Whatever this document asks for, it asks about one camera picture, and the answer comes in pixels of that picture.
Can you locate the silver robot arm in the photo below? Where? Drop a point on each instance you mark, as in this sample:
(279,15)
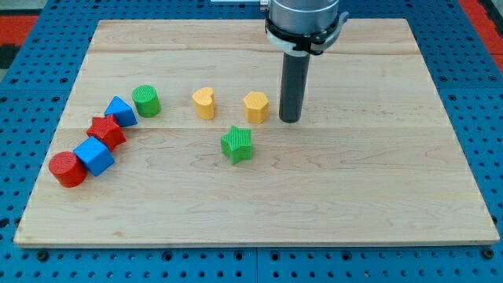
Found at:
(295,16)

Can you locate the green star block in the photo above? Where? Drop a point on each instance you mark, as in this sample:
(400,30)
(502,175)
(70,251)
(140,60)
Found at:
(237,144)

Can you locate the red star block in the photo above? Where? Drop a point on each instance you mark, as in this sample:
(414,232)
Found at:
(106,130)

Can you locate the yellow hexagon block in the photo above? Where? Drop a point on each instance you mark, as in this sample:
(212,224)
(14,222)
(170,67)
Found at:
(256,107)

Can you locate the yellow heart block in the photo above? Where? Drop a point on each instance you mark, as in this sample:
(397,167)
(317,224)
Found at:
(204,101)

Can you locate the wooden board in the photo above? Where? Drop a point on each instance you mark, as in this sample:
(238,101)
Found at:
(374,160)

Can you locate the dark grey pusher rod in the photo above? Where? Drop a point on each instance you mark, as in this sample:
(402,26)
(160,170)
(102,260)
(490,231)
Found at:
(293,85)

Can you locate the green cylinder block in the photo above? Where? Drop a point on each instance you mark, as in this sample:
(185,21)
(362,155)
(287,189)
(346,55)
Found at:
(146,101)

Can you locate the blue triangle block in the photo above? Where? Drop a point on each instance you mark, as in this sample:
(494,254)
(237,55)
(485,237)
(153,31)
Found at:
(122,112)

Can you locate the blue cube block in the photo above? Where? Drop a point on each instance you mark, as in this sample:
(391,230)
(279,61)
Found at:
(94,155)

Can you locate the red cylinder block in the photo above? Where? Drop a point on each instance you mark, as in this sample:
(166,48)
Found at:
(67,169)

